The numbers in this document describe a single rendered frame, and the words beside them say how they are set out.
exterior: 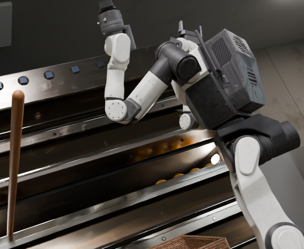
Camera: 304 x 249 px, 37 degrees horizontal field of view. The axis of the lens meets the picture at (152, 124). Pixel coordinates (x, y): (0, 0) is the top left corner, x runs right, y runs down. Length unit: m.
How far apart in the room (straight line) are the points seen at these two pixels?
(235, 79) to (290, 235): 0.57
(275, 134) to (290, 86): 5.81
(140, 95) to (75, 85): 1.26
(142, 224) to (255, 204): 1.05
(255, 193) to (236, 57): 0.50
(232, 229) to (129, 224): 0.63
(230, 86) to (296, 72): 6.09
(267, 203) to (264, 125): 0.29
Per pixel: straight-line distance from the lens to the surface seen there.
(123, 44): 1.68
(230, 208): 2.81
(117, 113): 1.61
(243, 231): 2.80
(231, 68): 1.69
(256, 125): 1.72
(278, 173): 6.58
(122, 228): 2.55
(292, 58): 7.88
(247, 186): 1.64
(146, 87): 1.62
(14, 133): 1.28
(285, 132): 1.74
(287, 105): 7.27
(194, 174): 2.78
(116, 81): 1.67
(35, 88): 2.81
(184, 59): 1.57
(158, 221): 2.60
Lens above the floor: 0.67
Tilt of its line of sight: 18 degrees up
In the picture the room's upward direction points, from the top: 24 degrees counter-clockwise
